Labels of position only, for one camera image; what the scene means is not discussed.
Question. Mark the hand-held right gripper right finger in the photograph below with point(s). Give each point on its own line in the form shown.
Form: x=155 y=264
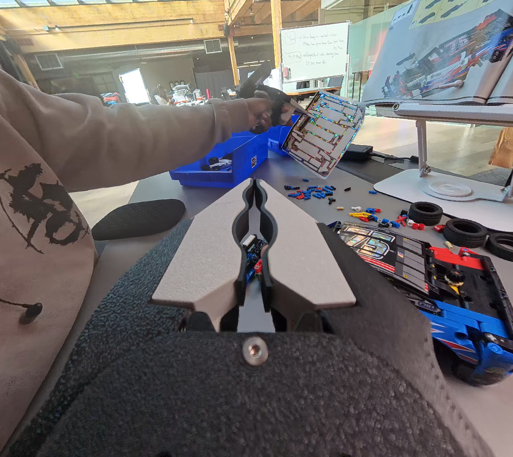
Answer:
x=308 y=264

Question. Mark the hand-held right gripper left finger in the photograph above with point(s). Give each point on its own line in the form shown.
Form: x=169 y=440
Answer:
x=200 y=260

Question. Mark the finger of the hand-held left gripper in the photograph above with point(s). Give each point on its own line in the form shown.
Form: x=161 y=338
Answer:
x=300 y=107

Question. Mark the shiny sticker sheet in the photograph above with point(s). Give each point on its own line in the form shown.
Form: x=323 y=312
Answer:
x=324 y=136

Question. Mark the toy brick race car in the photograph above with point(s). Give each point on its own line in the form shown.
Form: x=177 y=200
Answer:
x=441 y=272

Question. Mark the person's left forearm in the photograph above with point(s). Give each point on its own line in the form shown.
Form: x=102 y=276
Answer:
x=140 y=136

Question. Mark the person's left hand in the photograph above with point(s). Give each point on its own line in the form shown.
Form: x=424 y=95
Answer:
x=258 y=112

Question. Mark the written whiteboard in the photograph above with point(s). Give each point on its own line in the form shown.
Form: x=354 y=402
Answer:
x=314 y=50

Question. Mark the black power adapter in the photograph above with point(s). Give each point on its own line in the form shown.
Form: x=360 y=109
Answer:
x=358 y=152

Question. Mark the cluttered background table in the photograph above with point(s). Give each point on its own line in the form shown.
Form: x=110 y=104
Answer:
x=188 y=98

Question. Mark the black wrist rest pad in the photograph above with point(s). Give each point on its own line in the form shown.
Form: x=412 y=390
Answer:
x=138 y=218

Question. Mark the blue plastic bin white label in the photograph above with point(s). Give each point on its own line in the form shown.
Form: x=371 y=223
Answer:
x=240 y=156

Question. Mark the pile of colourful small bricks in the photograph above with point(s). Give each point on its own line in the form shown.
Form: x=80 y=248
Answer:
x=380 y=218

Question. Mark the white black brick assembly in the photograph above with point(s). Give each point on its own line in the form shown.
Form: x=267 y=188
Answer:
x=216 y=164

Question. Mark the frosted glass partition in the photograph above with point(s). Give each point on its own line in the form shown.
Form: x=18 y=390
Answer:
x=368 y=40

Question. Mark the white rolling board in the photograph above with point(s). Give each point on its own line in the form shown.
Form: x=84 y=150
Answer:
x=134 y=86

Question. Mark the black rubber toy tyre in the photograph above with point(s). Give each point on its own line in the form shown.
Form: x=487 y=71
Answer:
x=501 y=246
x=425 y=213
x=465 y=233

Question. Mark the white book stand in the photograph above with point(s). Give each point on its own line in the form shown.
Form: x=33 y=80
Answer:
x=421 y=184

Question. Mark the open instruction booklet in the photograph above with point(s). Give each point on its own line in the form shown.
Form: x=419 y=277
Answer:
x=441 y=44

